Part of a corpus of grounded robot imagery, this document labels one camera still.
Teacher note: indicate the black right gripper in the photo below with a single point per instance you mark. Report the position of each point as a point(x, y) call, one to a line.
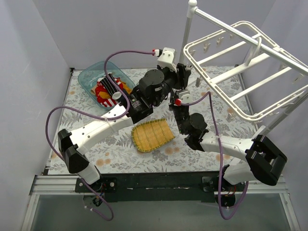
point(176, 96)

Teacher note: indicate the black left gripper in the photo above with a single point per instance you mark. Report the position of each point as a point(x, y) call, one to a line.
point(182, 74)

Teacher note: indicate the mustard yellow sock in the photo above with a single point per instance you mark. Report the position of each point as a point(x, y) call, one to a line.
point(125, 87)
point(104, 95)

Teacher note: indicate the black white striped sock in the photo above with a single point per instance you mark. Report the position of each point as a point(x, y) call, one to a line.
point(108, 83)

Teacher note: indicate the red white striped sock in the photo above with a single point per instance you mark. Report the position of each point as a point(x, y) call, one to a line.
point(119, 82)
point(107, 102)

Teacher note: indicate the red sock with white pattern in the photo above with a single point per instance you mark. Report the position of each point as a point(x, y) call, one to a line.
point(100, 87)

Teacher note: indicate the beige striped sock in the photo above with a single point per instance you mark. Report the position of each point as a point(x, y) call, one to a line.
point(93, 91)

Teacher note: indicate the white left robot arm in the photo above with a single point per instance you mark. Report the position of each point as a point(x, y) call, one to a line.
point(132, 107)

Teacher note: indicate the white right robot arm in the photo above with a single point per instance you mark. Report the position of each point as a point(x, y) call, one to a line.
point(257, 158)

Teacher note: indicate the white clip sock hanger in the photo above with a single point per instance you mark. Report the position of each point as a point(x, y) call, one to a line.
point(262, 50)

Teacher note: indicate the woven bamboo tray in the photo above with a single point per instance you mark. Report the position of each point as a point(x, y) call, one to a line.
point(151, 135)

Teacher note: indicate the white drying rack stand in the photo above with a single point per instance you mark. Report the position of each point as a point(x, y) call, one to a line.
point(267, 86)

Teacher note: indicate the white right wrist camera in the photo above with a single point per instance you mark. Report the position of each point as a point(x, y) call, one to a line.
point(182, 96)

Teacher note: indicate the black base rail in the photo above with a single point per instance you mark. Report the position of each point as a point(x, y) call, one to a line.
point(167, 186)

